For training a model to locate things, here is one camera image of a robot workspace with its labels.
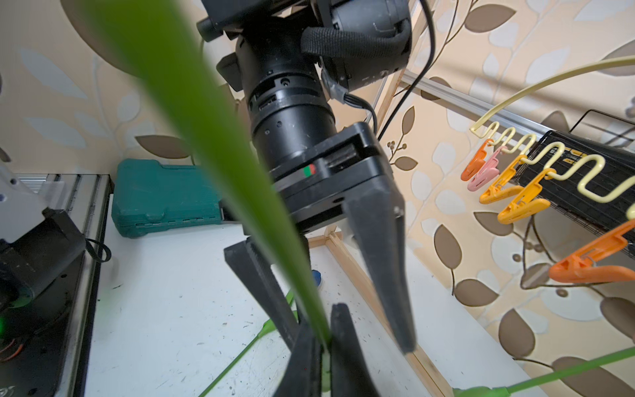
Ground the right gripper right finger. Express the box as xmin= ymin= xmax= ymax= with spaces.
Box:
xmin=331 ymin=303 xmax=380 ymax=396

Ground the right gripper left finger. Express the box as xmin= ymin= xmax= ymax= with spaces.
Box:
xmin=274 ymin=322 xmax=322 ymax=397

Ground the blue tulip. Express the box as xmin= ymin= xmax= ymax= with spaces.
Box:
xmin=197 ymin=270 xmax=322 ymax=397

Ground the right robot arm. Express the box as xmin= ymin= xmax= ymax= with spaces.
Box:
xmin=1 ymin=166 xmax=379 ymax=396

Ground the yellow clip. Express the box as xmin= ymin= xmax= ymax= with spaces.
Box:
xmin=497 ymin=168 xmax=556 ymax=224
xmin=479 ymin=155 xmax=528 ymax=204

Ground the yellow clip hanger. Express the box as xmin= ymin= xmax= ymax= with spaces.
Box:
xmin=470 ymin=56 xmax=634 ymax=203

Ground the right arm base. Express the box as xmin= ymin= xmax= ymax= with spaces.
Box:
xmin=1 ymin=256 xmax=84 ymax=396

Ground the orange clip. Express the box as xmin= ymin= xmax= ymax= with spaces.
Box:
xmin=549 ymin=220 xmax=634 ymax=285
xmin=461 ymin=139 xmax=494 ymax=181

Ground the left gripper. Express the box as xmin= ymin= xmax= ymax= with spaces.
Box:
xmin=223 ymin=122 xmax=417 ymax=354

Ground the pink clip left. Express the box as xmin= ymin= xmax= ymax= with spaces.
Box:
xmin=467 ymin=147 xmax=502 ymax=192

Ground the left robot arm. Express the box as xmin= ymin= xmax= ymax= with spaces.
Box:
xmin=197 ymin=1 xmax=417 ymax=353

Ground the green tool case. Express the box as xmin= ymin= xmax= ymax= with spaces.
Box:
xmin=112 ymin=159 xmax=223 ymax=238

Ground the white tulip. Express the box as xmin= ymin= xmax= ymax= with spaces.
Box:
xmin=78 ymin=1 xmax=331 ymax=349
xmin=453 ymin=347 xmax=634 ymax=397

